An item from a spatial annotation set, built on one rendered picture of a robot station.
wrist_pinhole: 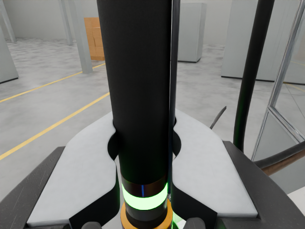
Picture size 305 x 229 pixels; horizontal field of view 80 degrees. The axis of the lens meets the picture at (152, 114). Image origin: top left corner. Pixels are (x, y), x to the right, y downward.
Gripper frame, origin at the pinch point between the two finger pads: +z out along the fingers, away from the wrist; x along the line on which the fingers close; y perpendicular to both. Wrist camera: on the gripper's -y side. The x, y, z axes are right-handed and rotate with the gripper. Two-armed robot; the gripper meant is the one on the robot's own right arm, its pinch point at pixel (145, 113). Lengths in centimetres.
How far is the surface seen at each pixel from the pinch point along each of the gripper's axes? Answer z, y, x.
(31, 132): 240, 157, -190
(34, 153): 187, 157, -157
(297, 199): 17, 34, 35
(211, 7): 1160, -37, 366
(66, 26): 1279, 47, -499
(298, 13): 110, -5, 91
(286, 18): 447, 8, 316
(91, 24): 797, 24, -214
